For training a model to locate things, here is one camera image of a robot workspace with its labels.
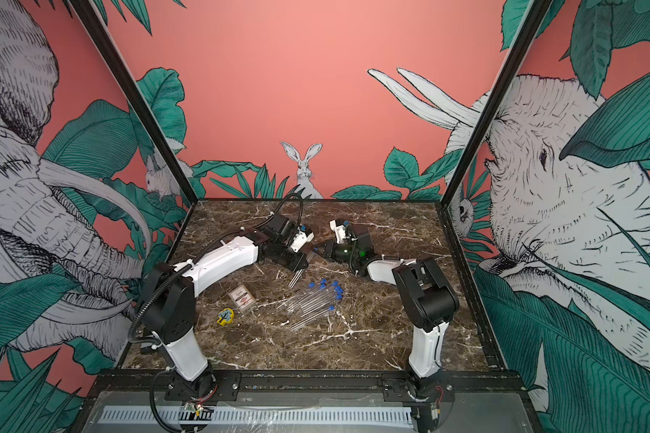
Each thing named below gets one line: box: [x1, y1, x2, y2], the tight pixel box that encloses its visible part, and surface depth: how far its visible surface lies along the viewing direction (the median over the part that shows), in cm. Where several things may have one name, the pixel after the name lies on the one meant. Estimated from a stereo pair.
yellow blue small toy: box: [216, 307, 235, 327], surface depth 88 cm
